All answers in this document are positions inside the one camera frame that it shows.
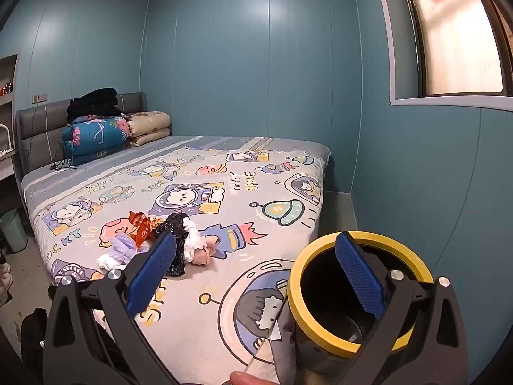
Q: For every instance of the blue floral folded quilt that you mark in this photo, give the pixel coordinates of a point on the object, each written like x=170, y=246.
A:
x=92, y=136

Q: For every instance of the small shelf ornaments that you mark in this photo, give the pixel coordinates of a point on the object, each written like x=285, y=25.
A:
x=6, y=89

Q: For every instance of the pink cloth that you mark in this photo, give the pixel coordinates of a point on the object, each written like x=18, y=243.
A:
x=204, y=252

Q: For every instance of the white slippers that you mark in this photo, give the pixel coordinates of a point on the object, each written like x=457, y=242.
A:
x=4, y=284

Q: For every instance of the green wastebasket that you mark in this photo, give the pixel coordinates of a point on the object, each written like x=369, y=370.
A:
x=14, y=230

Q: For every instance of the frosted window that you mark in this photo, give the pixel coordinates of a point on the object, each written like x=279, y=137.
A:
x=453, y=48

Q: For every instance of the person's right hand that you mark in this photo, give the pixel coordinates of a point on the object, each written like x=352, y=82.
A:
x=248, y=379

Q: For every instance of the orange crinkled wrapper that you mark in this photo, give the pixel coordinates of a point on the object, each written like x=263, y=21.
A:
x=142, y=228

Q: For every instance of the grey wall shelf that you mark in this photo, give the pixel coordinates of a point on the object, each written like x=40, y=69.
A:
x=10, y=112

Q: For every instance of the black plastic bag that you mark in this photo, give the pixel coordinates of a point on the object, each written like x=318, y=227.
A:
x=176, y=222

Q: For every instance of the white trash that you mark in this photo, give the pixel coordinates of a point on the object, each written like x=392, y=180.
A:
x=122, y=244

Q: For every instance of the white wall socket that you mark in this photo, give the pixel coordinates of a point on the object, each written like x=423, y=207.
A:
x=40, y=97

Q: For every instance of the black bin with yellow rim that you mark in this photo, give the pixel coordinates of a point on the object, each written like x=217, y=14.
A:
x=320, y=264

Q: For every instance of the cartoon printed bedsheet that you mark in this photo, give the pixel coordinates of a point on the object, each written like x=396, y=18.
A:
x=240, y=192

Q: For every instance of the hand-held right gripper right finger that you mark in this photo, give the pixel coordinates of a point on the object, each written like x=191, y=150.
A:
x=358, y=276

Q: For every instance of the black folded clothes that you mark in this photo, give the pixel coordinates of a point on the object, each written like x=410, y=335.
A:
x=96, y=102

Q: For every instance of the white desk lamp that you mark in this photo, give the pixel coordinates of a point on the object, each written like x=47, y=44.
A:
x=7, y=136

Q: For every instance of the beige folded quilt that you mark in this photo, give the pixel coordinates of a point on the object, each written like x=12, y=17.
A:
x=150, y=126

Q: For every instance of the dark cloth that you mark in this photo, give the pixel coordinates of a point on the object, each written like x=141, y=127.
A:
x=34, y=333

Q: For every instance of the grey padded headboard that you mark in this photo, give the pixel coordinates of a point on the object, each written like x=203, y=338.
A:
x=40, y=128

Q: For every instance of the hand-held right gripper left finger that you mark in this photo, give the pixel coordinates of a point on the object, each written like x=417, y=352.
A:
x=154, y=272

